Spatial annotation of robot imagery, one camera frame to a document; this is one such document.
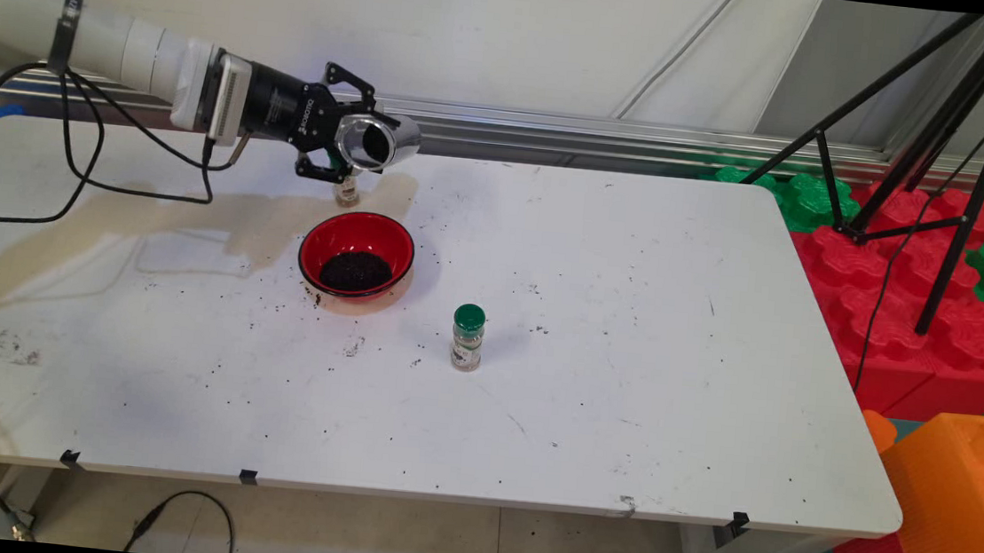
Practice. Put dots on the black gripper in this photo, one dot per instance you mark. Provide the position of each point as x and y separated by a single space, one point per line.
288 112

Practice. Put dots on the clear jar with dark granules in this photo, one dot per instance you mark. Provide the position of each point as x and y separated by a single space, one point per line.
397 139

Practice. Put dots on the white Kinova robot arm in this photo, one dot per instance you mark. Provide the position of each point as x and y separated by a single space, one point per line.
103 38

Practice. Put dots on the green-lidded spice jar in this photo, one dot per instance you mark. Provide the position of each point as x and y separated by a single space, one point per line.
467 341
347 195

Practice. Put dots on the red bowl with black rim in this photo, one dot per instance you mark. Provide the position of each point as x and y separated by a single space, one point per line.
358 234

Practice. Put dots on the dark granules in bowl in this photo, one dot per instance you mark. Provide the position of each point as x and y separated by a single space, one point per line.
355 272

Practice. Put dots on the black tape piece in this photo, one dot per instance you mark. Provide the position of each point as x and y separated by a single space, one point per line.
248 476
71 457
740 521

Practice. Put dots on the red green foam mat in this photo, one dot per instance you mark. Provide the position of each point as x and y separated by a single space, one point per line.
806 201

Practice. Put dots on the red foam building blocks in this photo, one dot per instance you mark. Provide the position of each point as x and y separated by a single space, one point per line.
887 347

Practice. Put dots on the small orange foam block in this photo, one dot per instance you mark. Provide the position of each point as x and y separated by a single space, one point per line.
879 431

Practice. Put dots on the black tripod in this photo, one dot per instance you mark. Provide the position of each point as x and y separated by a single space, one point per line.
982 177

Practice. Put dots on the aluminium rail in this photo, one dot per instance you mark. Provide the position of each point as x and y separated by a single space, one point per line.
647 134

